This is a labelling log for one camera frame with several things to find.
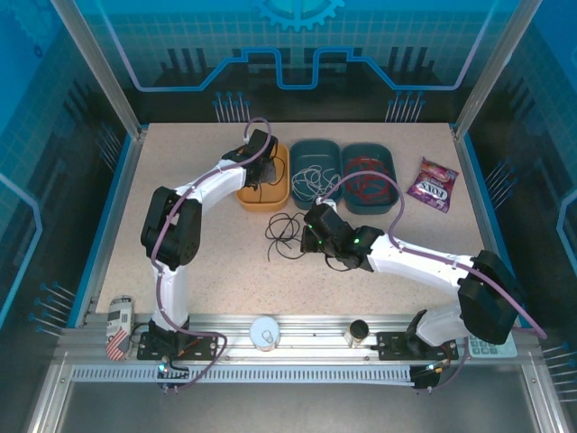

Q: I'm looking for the black cable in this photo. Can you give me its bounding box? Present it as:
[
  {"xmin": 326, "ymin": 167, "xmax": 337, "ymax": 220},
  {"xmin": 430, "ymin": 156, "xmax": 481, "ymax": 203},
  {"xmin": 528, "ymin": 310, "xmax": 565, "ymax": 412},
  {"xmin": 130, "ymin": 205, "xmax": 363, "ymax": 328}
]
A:
[
  {"xmin": 255, "ymin": 155, "xmax": 289, "ymax": 205},
  {"xmin": 264, "ymin": 211, "xmax": 308, "ymax": 263}
]

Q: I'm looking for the white cable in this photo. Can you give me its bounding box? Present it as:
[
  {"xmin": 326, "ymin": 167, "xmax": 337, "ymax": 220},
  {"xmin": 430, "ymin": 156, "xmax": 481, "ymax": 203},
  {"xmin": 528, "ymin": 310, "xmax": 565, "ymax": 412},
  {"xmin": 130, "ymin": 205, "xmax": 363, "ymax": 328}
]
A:
[{"xmin": 290, "ymin": 163, "xmax": 342, "ymax": 202}]

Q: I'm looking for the red cable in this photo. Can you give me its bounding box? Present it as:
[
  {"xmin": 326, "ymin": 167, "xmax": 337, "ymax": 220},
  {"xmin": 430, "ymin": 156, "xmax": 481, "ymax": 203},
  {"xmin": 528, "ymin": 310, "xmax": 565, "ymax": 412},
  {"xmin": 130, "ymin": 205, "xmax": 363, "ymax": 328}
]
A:
[{"xmin": 343, "ymin": 154, "xmax": 394, "ymax": 205}]

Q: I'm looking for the orange plastic bin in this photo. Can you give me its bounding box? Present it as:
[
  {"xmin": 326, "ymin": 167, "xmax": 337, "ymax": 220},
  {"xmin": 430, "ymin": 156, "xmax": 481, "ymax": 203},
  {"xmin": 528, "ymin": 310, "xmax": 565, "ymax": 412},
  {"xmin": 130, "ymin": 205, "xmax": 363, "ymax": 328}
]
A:
[{"xmin": 235, "ymin": 142, "xmax": 290, "ymax": 213}]

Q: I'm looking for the dark teal plastic bin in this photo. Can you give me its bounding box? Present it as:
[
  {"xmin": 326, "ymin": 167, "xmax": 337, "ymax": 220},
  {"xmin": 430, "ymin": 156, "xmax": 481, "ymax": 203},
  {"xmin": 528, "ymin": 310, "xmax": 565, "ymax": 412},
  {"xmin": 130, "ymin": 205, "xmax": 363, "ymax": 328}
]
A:
[
  {"xmin": 288, "ymin": 138, "xmax": 343, "ymax": 211},
  {"xmin": 341, "ymin": 143, "xmax": 400, "ymax": 216}
]

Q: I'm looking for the small jar with black lid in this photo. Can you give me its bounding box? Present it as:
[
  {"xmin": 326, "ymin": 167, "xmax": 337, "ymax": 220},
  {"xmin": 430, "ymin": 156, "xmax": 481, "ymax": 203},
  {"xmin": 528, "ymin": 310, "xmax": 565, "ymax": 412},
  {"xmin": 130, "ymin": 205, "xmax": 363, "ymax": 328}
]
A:
[{"xmin": 344, "ymin": 318, "xmax": 370, "ymax": 348}]

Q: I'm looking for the purple candy bag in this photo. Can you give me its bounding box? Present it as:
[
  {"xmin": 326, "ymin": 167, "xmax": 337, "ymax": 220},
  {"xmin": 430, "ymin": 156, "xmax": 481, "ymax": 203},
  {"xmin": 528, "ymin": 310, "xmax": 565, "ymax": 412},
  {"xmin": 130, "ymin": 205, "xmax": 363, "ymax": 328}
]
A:
[{"xmin": 406, "ymin": 156, "xmax": 460, "ymax": 214}]

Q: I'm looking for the grey desk calculator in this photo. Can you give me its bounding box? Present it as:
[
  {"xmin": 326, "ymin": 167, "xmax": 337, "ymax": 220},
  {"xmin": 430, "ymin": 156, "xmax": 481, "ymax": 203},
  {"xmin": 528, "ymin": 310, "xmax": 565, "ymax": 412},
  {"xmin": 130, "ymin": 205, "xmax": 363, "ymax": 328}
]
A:
[{"xmin": 467, "ymin": 333, "xmax": 519, "ymax": 360}]

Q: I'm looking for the patterned drink can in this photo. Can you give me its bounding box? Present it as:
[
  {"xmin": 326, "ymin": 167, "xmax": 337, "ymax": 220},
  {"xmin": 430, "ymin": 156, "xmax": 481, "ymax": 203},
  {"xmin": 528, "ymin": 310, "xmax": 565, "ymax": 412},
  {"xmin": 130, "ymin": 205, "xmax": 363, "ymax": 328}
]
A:
[{"xmin": 104, "ymin": 295, "xmax": 137, "ymax": 363}]

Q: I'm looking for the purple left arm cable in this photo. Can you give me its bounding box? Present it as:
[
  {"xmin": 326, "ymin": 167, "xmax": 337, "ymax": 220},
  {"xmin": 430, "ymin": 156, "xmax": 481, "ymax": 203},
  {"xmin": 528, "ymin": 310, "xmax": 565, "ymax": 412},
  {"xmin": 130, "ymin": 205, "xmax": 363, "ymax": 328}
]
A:
[{"xmin": 150, "ymin": 117, "xmax": 274, "ymax": 392}]

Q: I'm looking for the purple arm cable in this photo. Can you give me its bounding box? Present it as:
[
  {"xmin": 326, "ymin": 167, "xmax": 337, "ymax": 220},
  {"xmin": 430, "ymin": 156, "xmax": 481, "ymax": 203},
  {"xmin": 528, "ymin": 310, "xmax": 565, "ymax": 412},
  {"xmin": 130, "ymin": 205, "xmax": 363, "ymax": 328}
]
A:
[
  {"xmin": 150, "ymin": 117, "xmax": 274, "ymax": 392},
  {"xmin": 317, "ymin": 173, "xmax": 549, "ymax": 392}
]

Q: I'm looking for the aluminium mounting rail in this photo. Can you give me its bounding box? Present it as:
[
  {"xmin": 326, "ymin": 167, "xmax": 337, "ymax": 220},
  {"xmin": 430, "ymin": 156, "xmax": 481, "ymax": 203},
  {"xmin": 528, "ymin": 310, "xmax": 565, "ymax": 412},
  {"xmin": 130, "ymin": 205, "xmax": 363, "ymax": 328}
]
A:
[{"xmin": 57, "ymin": 313, "xmax": 538, "ymax": 367}]

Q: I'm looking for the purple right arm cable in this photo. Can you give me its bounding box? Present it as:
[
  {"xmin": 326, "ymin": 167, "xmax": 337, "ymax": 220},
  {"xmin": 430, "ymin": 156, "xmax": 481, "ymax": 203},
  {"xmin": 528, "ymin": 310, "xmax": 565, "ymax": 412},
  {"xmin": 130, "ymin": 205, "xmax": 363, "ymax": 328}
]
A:
[{"xmin": 317, "ymin": 173, "xmax": 549, "ymax": 392}]

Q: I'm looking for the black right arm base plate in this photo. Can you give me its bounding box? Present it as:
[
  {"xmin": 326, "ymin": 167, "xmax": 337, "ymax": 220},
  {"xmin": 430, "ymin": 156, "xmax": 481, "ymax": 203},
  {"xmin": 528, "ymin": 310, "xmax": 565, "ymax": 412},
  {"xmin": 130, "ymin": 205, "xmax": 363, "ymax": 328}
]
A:
[{"xmin": 376, "ymin": 331, "xmax": 458, "ymax": 362}]

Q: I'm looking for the white slotted cable duct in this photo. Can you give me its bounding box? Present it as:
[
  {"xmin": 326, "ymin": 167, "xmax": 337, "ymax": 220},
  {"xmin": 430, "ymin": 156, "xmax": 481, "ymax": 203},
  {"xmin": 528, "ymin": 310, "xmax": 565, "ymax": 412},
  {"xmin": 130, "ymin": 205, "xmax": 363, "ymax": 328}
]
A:
[{"xmin": 71, "ymin": 364, "xmax": 417, "ymax": 385}]

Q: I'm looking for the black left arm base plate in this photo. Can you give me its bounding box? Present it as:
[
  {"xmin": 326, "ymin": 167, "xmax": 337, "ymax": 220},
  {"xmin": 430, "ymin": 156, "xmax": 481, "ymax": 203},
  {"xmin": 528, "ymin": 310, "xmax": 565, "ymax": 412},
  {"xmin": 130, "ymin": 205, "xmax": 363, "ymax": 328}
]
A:
[{"xmin": 137, "ymin": 331, "xmax": 220, "ymax": 363}]

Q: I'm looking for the aluminium frame post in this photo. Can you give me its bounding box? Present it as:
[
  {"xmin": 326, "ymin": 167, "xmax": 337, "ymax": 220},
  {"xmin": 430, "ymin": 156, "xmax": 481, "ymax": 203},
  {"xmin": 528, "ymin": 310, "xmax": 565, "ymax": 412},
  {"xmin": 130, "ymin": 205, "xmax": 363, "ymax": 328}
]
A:
[
  {"xmin": 49, "ymin": 0, "xmax": 149, "ymax": 140},
  {"xmin": 452, "ymin": 0, "xmax": 543, "ymax": 141}
]

